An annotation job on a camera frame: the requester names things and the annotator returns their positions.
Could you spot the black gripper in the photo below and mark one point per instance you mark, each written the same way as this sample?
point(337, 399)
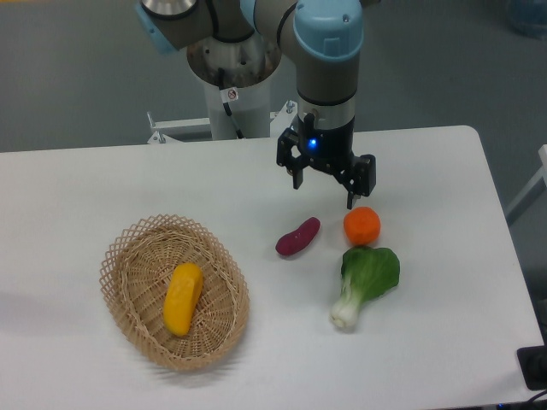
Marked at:
point(329, 151)

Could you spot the yellow mango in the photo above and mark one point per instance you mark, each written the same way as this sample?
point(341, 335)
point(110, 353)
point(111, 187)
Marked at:
point(183, 293)

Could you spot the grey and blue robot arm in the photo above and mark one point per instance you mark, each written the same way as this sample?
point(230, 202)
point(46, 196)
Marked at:
point(234, 47)

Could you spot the woven wicker basket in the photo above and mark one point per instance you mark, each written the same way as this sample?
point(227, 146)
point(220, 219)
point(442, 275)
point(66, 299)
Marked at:
point(134, 280)

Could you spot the orange tangerine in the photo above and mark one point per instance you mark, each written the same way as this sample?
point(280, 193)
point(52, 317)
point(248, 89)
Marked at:
point(362, 226)

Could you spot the purple sweet potato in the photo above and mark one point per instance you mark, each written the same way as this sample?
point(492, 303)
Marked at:
point(295, 241)

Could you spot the green bok choy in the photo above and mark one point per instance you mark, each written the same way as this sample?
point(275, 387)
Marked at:
point(366, 274)

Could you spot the white furniture leg at right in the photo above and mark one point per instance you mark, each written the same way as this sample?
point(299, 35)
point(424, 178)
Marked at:
point(530, 193)

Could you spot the black device at table edge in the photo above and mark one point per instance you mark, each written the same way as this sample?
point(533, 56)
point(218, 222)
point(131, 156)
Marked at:
point(532, 361)

